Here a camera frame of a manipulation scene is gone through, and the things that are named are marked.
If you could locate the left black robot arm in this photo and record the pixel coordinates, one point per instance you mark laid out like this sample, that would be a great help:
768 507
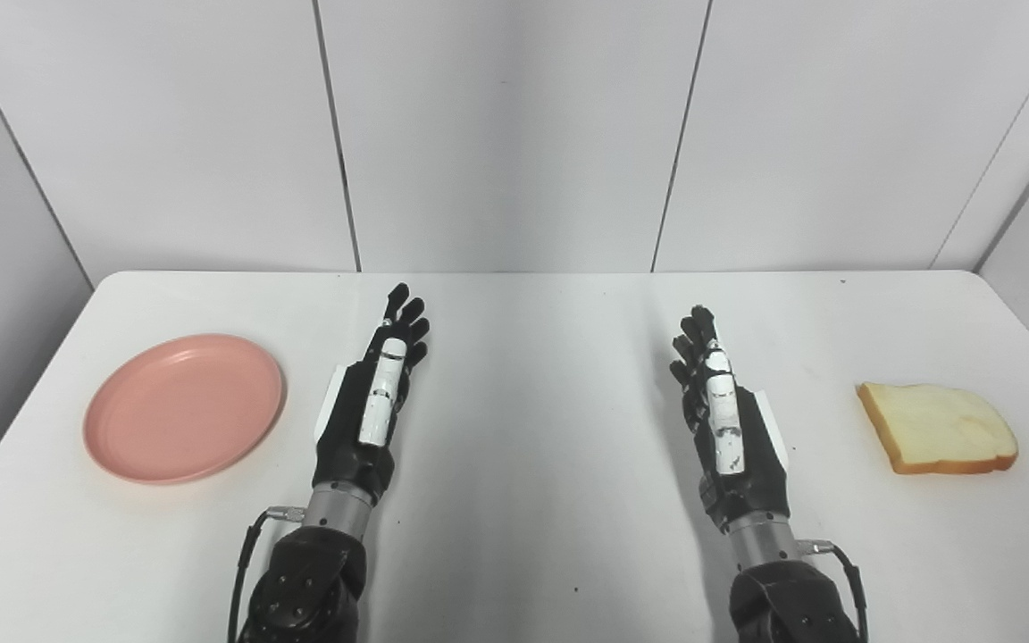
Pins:
318 572

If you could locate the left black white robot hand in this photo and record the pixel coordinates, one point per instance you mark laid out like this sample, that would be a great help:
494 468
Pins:
363 415

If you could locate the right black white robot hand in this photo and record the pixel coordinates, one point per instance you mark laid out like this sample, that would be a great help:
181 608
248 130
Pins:
729 429

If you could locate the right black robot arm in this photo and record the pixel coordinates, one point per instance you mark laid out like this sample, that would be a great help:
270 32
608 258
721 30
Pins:
782 589

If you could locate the pink round plate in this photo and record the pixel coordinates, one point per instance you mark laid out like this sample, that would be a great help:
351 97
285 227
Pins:
184 408

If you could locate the slice of white bread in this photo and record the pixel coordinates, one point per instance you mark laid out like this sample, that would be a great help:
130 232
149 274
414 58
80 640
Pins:
939 427

